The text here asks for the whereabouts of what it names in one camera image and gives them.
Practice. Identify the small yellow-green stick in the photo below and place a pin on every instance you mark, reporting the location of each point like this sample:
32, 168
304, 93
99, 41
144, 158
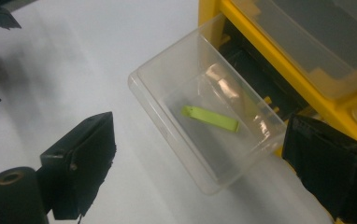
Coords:
211, 118

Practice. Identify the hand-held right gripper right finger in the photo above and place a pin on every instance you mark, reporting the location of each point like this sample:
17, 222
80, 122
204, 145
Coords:
338, 168

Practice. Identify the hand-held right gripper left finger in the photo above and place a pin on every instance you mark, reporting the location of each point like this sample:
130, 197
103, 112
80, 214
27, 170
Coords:
80, 155

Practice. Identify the clear plastic drawer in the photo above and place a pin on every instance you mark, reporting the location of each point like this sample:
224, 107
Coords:
198, 152

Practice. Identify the yellow black drawer cabinet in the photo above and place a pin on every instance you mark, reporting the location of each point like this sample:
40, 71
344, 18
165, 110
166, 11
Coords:
341, 118

